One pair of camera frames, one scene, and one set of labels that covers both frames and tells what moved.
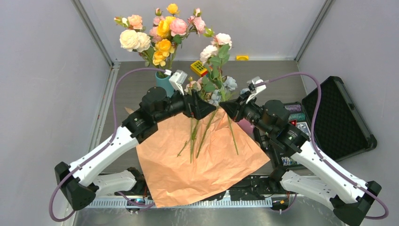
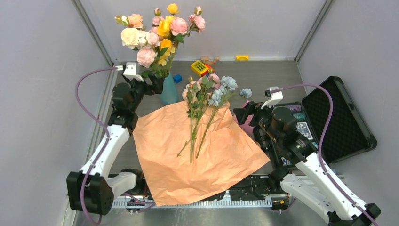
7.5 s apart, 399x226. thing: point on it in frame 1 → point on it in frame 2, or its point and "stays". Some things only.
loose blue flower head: [243, 91] stays
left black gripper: [194, 106] → [157, 85]
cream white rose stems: [132, 41] stays
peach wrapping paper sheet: [194, 159] stays
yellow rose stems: [163, 48] stays
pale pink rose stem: [220, 42] → [146, 56]
